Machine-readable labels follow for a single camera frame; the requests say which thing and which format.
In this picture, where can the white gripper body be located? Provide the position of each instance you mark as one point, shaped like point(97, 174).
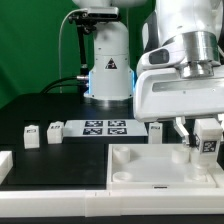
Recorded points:
point(162, 94)

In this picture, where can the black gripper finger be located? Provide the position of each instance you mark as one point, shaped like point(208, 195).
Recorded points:
point(179, 126)

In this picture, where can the white square tabletop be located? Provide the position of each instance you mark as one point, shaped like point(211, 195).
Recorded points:
point(153, 166)

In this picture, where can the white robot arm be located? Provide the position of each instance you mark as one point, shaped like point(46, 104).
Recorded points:
point(195, 26)

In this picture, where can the white fiducial marker sheet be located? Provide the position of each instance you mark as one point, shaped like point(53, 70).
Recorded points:
point(104, 128)

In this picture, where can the white U-shaped boundary fence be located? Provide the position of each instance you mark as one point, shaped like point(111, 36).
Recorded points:
point(95, 203)

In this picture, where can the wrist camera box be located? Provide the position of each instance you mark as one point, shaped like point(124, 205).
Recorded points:
point(159, 58)

